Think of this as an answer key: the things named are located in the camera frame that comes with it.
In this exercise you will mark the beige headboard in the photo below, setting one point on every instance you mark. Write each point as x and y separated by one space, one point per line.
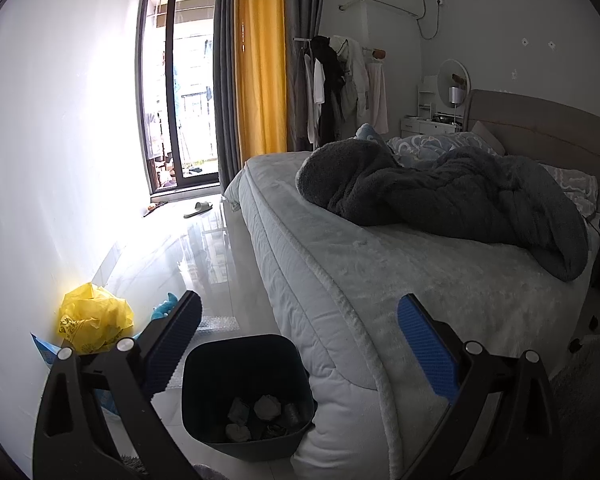
545 130

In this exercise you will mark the round white mirror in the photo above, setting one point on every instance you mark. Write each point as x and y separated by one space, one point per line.
447 75

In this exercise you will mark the blue patterned duvet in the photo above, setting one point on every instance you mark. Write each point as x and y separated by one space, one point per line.
430 142

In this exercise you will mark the dark flat object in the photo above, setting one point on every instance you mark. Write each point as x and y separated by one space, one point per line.
155 208

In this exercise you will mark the blue flat packet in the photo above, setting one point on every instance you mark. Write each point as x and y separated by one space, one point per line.
45 350

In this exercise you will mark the white quilted bed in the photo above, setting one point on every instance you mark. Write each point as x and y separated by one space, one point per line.
355 260

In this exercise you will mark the white hanging shirt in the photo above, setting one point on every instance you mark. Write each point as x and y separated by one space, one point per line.
318 80

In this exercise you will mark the white desktop shelf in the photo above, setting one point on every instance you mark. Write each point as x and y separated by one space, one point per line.
427 97

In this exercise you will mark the large white paper ball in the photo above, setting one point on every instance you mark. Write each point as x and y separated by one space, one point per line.
266 406

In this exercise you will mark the beige pillow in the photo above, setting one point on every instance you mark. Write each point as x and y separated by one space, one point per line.
485 137

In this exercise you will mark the beige hanging garment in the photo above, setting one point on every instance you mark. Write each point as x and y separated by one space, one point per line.
300 95

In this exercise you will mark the white table lamp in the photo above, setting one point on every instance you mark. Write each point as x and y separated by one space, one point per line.
455 95

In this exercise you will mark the white hanging jacket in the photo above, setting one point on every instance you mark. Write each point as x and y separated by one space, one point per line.
355 75

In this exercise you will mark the grey patterned pillow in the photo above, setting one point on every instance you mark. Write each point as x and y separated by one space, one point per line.
570 182

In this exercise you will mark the pale pink hanging towel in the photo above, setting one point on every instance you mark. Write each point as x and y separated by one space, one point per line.
377 95

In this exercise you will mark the grey curtain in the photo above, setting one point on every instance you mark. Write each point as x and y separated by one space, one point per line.
302 0
225 60

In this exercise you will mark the black-framed glass sliding door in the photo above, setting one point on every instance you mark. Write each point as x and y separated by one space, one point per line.
167 85

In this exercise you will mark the dark grey fleece blanket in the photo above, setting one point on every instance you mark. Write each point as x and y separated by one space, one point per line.
430 185

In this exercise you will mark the black hanging garment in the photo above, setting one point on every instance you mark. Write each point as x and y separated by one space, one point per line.
330 75

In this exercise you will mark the white dresser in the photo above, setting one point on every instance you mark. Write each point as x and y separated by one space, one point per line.
420 126

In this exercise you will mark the yellow curtain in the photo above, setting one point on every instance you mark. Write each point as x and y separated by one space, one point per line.
260 60

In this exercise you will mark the dark trash bin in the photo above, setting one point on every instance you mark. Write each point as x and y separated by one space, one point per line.
240 360

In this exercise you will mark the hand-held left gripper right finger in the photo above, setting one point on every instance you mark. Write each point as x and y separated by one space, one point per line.
427 345

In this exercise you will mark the pale green slipper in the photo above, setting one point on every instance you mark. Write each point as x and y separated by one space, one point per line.
200 208

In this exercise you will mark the yellow plastic bag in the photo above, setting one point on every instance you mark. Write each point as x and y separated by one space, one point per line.
90 310

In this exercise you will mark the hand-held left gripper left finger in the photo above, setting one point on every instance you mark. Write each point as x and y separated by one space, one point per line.
177 332

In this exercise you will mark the blue plush pillow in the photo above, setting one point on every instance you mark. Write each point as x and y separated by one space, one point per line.
367 132

